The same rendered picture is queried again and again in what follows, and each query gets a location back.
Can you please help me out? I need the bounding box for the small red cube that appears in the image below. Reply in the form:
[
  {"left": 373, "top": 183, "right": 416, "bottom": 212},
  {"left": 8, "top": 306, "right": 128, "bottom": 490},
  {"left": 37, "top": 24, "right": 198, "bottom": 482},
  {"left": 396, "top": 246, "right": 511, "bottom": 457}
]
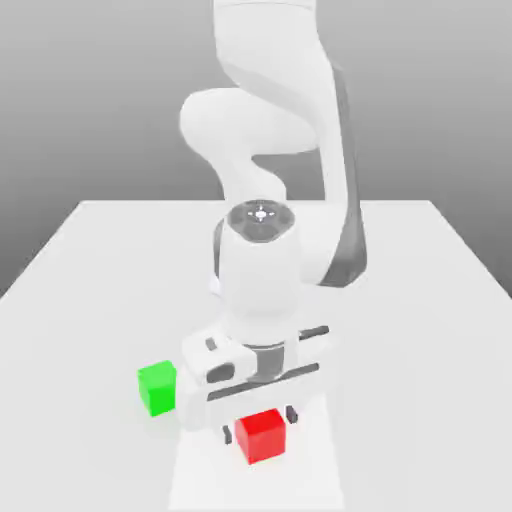
[{"left": 234, "top": 407, "right": 288, "bottom": 466}]

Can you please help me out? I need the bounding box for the small green cube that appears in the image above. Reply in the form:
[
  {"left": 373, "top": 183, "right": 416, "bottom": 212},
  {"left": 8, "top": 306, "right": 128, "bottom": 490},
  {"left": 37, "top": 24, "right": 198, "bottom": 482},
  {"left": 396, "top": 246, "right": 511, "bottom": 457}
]
[{"left": 136, "top": 359, "right": 178, "bottom": 418}]

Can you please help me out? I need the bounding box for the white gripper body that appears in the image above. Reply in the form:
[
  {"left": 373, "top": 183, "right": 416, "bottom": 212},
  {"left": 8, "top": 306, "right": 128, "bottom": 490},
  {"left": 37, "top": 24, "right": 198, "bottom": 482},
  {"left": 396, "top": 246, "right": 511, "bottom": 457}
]
[{"left": 181, "top": 361, "right": 328, "bottom": 433}]

